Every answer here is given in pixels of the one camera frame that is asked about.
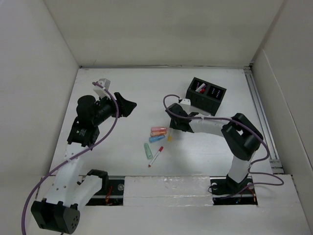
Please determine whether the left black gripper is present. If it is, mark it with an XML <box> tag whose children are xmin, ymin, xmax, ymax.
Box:
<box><xmin>92</xmin><ymin>92</ymin><xmax>135</xmax><ymax>126</ymax></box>

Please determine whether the yellow capped marker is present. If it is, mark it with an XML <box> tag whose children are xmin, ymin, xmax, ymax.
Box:
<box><xmin>167</xmin><ymin>129</ymin><xmax>173</xmax><ymax>142</ymax></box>

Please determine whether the long red marker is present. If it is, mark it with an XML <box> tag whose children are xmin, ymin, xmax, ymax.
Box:
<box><xmin>148</xmin><ymin>146</ymin><xmax>164</xmax><ymax>168</ymax></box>

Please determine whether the green highlighter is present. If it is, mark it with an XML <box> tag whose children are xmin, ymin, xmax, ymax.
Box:
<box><xmin>144</xmin><ymin>143</ymin><xmax>153</xmax><ymax>160</ymax></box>

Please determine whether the blue capped marker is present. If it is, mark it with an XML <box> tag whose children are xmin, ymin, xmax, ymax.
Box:
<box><xmin>195</xmin><ymin>83</ymin><xmax>205</xmax><ymax>92</ymax></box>

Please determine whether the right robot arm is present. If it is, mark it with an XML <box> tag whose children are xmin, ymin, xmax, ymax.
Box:
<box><xmin>166</xmin><ymin>103</ymin><xmax>264</xmax><ymax>193</ymax></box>

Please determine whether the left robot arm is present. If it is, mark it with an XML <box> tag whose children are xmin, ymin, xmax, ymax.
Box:
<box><xmin>31</xmin><ymin>92</ymin><xmax>137</xmax><ymax>235</ymax></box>

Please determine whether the pink highlighter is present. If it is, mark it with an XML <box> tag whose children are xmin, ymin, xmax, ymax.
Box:
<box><xmin>151</xmin><ymin>126</ymin><xmax>167</xmax><ymax>132</ymax></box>

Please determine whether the orange highlighter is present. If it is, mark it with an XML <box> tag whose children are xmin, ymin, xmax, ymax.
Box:
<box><xmin>150</xmin><ymin>131</ymin><xmax>167</xmax><ymax>137</ymax></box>

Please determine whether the blue highlighter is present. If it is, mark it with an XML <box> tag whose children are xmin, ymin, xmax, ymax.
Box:
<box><xmin>149</xmin><ymin>135</ymin><xmax>165</xmax><ymax>143</ymax></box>

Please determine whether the black slatted pen holder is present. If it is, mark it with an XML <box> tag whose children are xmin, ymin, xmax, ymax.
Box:
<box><xmin>185</xmin><ymin>77</ymin><xmax>226</xmax><ymax>116</ymax></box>

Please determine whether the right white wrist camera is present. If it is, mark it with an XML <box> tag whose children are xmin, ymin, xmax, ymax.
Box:
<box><xmin>179</xmin><ymin>98</ymin><xmax>191</xmax><ymax>113</ymax></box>

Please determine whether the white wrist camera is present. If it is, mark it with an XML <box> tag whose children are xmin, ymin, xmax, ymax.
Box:
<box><xmin>179</xmin><ymin>98</ymin><xmax>191</xmax><ymax>113</ymax></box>
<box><xmin>92</xmin><ymin>78</ymin><xmax>111</xmax><ymax>99</ymax></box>

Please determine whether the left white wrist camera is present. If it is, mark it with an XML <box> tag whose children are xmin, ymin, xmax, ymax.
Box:
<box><xmin>92</xmin><ymin>78</ymin><xmax>111</xmax><ymax>99</ymax></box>

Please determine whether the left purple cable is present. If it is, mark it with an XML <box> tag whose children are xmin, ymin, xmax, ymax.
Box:
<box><xmin>22</xmin><ymin>82</ymin><xmax>120</xmax><ymax>235</ymax></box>

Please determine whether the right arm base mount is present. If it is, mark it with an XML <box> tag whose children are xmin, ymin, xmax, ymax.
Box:
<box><xmin>208</xmin><ymin>177</ymin><xmax>258</xmax><ymax>206</ymax></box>

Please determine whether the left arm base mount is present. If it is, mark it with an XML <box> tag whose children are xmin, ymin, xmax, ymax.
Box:
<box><xmin>86</xmin><ymin>176</ymin><xmax>125</xmax><ymax>206</ymax></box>

